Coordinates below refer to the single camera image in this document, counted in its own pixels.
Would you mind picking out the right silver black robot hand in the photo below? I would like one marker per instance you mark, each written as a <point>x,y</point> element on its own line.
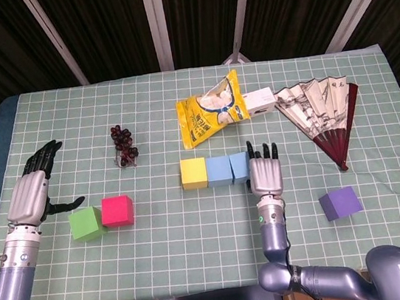
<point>266,178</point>

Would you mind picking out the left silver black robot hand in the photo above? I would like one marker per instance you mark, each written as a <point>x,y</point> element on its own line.
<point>28,198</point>

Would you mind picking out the light blue foam cube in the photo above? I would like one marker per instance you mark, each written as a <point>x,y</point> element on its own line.
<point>240,168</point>
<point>219,171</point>

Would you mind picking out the yellow foam cube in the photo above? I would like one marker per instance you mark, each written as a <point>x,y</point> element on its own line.
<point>193,173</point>

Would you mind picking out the pink-red foam cube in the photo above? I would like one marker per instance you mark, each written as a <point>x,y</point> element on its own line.
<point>117,211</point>

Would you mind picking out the green foam cube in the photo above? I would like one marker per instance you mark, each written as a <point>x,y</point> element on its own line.
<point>84,226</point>

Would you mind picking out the small white cardboard box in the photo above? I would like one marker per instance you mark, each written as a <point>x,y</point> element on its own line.
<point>262,100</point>

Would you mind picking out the purple foam cube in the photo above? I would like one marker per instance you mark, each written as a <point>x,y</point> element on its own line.
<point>342,204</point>

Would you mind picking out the painted paper folding fan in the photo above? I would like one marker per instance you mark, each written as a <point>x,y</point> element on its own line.
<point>313,108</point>

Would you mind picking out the yellow snack bag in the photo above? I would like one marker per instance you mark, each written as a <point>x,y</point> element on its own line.
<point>199,120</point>

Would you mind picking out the dark red grape bunch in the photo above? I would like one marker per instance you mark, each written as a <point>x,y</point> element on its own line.
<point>122,142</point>

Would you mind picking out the green checked tablecloth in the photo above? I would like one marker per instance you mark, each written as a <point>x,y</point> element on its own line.
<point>163,259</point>

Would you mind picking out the dark pleated curtain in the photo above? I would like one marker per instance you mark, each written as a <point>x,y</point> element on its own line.
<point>108,28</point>

